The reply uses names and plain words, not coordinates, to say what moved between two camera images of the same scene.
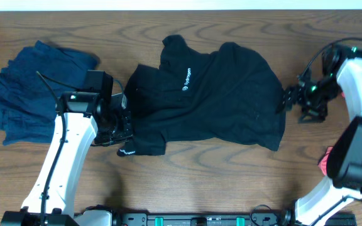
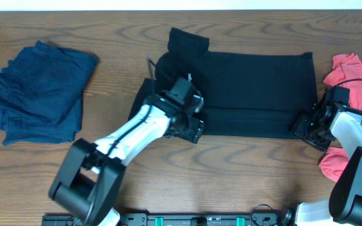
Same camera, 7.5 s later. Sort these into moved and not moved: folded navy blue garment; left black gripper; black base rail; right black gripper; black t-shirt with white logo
Moved: black t-shirt with white logo; left black gripper; right black gripper
Not moved: black base rail; folded navy blue garment
